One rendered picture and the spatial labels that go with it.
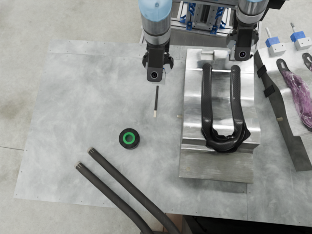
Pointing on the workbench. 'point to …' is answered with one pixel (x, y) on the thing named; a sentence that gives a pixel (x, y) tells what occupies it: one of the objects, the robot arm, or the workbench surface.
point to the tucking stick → (156, 101)
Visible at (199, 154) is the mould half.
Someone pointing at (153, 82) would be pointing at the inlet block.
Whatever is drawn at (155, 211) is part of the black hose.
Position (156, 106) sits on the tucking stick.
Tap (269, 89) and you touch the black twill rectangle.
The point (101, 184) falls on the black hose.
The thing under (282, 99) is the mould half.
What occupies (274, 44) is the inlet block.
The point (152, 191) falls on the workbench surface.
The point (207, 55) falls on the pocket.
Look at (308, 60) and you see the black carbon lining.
